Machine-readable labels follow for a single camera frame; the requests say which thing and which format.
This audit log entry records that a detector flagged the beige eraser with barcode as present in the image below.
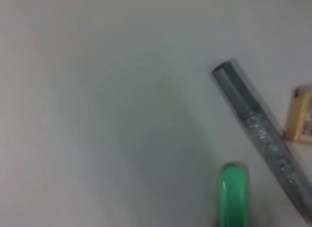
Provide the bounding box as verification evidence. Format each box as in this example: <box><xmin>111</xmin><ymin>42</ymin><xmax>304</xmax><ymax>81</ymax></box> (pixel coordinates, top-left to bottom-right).
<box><xmin>283</xmin><ymin>84</ymin><xmax>312</xmax><ymax>145</ymax></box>

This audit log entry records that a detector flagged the grey glitter pen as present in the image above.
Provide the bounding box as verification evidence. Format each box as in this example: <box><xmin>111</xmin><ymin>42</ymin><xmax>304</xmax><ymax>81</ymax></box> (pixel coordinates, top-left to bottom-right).
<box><xmin>211</xmin><ymin>60</ymin><xmax>312</xmax><ymax>223</ymax></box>

